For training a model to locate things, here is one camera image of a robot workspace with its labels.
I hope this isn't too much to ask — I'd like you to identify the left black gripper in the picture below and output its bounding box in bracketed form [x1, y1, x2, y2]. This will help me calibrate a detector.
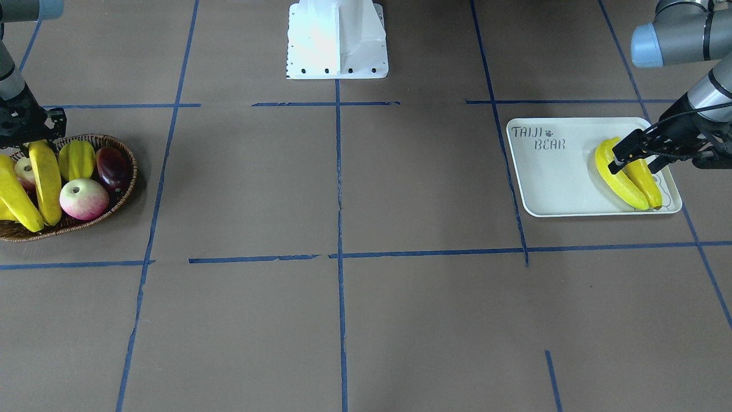
[607, 94, 721, 175]

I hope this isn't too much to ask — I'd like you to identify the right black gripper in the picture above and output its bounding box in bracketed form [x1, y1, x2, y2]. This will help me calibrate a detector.
[1, 90, 66, 149]

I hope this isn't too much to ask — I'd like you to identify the yellow banana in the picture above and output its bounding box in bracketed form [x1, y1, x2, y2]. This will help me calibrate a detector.
[594, 137, 650, 211]
[624, 159, 662, 209]
[28, 140, 62, 227]
[58, 139, 96, 181]

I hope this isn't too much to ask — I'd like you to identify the yellow banana front basket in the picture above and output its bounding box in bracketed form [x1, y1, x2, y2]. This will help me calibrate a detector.
[1, 154, 45, 232]

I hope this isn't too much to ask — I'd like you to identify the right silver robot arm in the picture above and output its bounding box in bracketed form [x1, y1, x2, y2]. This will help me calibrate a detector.
[1, 1, 66, 148]

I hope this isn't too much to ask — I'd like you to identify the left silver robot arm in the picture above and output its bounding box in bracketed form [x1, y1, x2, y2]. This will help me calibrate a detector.
[608, 1, 731, 174]

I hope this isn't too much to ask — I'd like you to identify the yellow banana behind basket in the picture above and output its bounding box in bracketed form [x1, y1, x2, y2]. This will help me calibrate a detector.
[58, 139, 96, 181]

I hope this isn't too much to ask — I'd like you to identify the woven wicker basket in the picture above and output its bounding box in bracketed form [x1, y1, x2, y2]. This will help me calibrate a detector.
[1, 134, 138, 242]

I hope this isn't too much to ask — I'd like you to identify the red green apple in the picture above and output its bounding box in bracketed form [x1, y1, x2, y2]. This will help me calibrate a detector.
[59, 179, 110, 221]

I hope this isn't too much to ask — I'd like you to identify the white bear tray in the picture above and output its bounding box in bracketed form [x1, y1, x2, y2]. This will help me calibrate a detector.
[506, 117, 650, 218]

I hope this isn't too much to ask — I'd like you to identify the dark purple mango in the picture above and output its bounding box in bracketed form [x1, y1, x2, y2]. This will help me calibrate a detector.
[96, 146, 132, 193]

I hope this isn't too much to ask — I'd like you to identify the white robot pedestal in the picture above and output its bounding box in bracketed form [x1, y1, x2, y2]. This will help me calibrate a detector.
[286, 1, 389, 80]

